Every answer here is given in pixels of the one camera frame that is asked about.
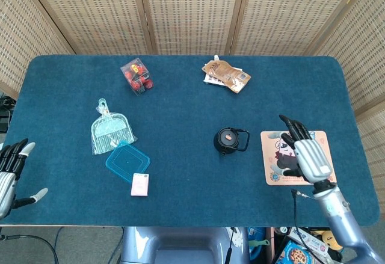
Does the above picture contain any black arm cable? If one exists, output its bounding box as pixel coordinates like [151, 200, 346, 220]
[290, 188, 315, 241]

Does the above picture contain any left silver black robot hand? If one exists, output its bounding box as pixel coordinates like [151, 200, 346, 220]
[0, 138, 49, 220]

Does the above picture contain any woven folding screen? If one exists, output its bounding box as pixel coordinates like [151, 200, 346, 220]
[0, 0, 385, 210]

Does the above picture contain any blue table cloth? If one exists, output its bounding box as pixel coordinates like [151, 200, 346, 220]
[0, 54, 380, 227]

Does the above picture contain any clear box of red items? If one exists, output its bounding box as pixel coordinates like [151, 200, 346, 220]
[120, 57, 155, 96]

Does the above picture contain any blue plastic container lid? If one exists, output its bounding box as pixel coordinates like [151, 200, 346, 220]
[105, 143, 151, 184]

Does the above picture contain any blue cookie box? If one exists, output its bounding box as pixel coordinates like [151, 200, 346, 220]
[275, 239, 324, 264]

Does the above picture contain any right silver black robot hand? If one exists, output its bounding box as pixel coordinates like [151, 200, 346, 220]
[279, 114, 333, 186]

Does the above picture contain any green plastic handle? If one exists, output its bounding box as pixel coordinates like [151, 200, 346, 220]
[248, 238, 271, 248]

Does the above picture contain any black floor equipment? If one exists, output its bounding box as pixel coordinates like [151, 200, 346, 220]
[0, 94, 15, 133]

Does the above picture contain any grey robot torso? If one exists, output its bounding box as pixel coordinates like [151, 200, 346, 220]
[120, 226, 250, 264]

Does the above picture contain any brown spout pouch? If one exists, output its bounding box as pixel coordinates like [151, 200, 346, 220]
[201, 55, 251, 94]

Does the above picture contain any black round lid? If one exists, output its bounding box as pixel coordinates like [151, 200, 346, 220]
[213, 127, 250, 158]

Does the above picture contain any white blue printed box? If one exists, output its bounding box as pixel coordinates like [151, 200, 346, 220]
[287, 226, 331, 257]

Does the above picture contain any blue plastic bin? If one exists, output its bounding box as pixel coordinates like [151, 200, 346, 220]
[247, 227, 268, 260]

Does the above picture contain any cartoon girl mouse pad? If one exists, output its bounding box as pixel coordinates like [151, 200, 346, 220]
[260, 130, 337, 186]

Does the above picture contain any yellow plush toy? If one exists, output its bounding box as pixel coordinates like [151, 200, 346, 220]
[321, 230, 343, 251]

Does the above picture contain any small pink box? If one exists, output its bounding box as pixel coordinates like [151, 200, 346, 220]
[130, 173, 150, 197]

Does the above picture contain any teal mini dustpan brush set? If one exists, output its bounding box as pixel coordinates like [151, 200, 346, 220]
[91, 97, 138, 156]

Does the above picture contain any black floor cable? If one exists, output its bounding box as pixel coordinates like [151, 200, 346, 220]
[0, 227, 63, 264]

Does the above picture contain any white printed packet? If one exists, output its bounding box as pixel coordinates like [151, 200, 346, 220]
[203, 73, 229, 88]

